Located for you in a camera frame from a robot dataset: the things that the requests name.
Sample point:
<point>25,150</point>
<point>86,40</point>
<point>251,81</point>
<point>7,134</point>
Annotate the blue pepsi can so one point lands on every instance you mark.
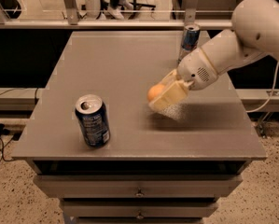
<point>90,111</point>

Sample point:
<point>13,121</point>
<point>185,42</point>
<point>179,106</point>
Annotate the red bull can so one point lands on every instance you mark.
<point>189,40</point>

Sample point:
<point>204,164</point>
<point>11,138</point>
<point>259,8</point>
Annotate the white cylindrical post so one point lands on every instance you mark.
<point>94,10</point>

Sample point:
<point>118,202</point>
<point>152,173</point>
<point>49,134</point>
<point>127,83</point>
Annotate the drawer knob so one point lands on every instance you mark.
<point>139,193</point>
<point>140,216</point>

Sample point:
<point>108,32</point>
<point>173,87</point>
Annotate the metal railing bar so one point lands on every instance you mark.
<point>95,25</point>

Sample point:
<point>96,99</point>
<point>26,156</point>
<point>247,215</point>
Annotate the orange fruit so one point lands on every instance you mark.
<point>155,91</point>

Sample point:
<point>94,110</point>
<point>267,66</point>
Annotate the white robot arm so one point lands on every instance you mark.
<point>254,35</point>

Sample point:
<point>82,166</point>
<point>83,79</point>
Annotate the lower drawer knob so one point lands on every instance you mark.
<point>140,216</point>

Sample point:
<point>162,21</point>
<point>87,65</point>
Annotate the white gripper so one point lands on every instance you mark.
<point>195,69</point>

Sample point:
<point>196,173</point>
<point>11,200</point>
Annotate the upper drawer knob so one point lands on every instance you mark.
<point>139,193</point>

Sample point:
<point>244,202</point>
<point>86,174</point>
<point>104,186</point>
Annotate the grey drawer cabinet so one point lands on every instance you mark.
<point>183,161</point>

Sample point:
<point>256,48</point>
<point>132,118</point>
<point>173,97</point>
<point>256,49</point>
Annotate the person's white shoes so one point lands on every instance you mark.
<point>115,11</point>

